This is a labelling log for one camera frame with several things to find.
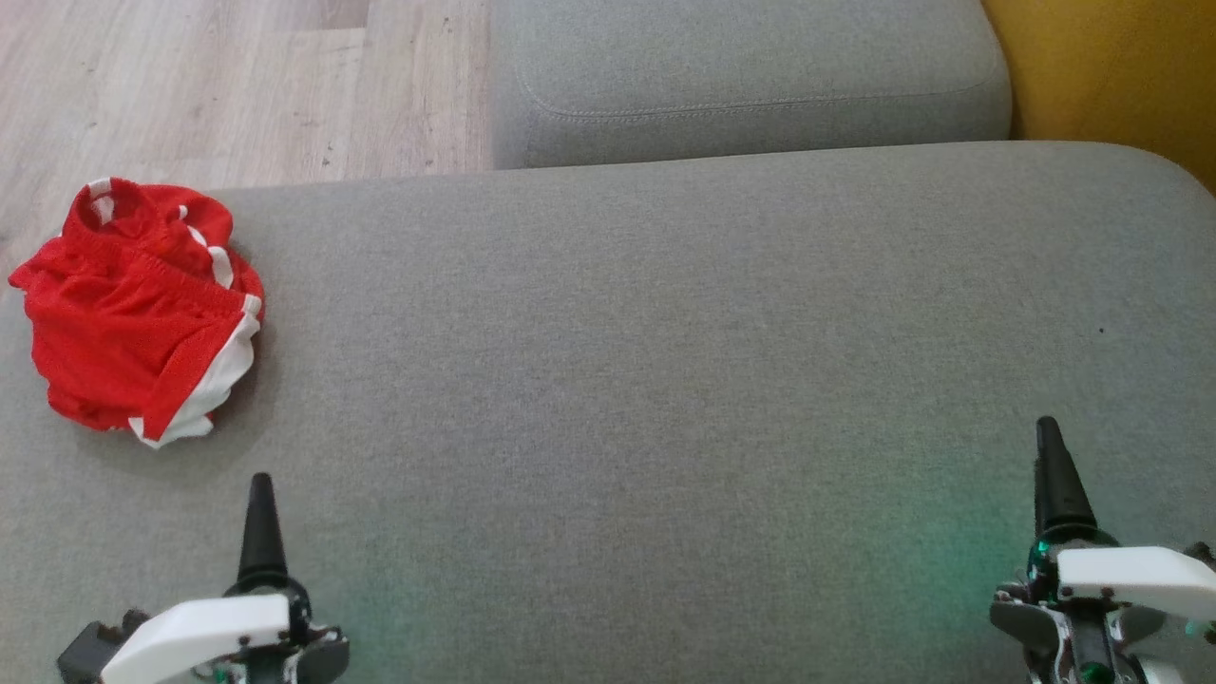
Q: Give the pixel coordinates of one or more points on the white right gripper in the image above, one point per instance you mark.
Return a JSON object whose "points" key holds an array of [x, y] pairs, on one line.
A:
{"points": [[1130, 579]]}

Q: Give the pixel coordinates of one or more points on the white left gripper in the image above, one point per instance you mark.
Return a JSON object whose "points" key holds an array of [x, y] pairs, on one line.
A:
{"points": [[209, 627]]}

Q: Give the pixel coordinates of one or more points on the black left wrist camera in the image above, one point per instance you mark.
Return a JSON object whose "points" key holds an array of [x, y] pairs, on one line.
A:
{"points": [[90, 655]]}

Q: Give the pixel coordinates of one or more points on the red shorts with white trim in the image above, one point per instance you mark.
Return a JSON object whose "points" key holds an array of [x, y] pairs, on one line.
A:
{"points": [[114, 323]]}

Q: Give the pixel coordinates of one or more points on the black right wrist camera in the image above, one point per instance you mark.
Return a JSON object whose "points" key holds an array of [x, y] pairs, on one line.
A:
{"points": [[1202, 552]]}

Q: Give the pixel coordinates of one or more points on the large grey sofa seat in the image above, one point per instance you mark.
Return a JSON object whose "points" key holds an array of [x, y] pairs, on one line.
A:
{"points": [[617, 380]]}

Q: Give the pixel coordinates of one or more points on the yellow sofa cushion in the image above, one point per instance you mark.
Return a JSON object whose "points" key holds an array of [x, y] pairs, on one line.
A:
{"points": [[1121, 76]]}

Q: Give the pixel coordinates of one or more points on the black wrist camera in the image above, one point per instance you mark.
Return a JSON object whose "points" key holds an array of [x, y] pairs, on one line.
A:
{"points": [[90, 655], [1202, 552]]}

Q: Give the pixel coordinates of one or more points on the small grey sofa cushion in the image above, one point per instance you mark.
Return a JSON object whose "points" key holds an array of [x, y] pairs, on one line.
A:
{"points": [[741, 76]]}

